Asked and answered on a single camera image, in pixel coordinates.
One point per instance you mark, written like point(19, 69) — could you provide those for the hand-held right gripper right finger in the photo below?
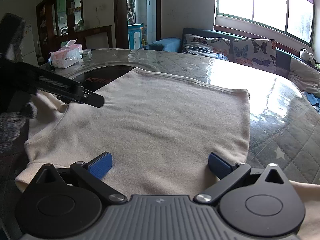
point(219, 165)

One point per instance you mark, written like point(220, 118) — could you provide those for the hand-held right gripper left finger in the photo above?
point(100, 167)

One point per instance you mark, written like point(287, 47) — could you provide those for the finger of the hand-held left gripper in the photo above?
point(92, 100)

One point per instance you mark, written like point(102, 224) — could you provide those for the cream shirt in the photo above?
point(162, 120)

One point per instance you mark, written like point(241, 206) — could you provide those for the person's left forearm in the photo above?
point(15, 122)

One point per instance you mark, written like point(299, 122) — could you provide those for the black round induction cooktop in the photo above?
point(100, 76)

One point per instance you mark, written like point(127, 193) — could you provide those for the white refrigerator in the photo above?
point(28, 45)

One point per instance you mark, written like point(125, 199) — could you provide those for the small flat box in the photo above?
point(86, 53)

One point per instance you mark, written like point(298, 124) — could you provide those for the white tissue pack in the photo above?
point(65, 58)

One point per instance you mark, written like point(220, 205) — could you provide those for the pink tissue pack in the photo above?
point(73, 47)

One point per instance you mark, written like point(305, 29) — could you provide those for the dark wooden display cabinet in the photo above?
point(97, 33)

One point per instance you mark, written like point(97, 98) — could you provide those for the blue and white cabinet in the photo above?
point(135, 37)

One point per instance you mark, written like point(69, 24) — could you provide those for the blue towel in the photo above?
point(167, 43)

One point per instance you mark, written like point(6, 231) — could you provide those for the hanging grey garment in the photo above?
point(131, 10)

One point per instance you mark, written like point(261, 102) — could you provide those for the blue blanket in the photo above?
point(315, 100)

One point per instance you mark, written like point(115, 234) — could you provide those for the butterfly print cushion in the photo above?
point(252, 53)
point(200, 45)

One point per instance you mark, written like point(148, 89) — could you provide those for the plain grey cushion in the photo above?
point(305, 71)

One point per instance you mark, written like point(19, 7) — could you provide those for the dark teal sofa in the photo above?
point(212, 33)

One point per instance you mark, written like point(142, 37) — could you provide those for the panda plush toy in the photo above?
point(305, 54)

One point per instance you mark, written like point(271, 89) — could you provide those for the window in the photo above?
point(270, 0)

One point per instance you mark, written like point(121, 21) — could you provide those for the dark wooden door frame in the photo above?
point(120, 12)

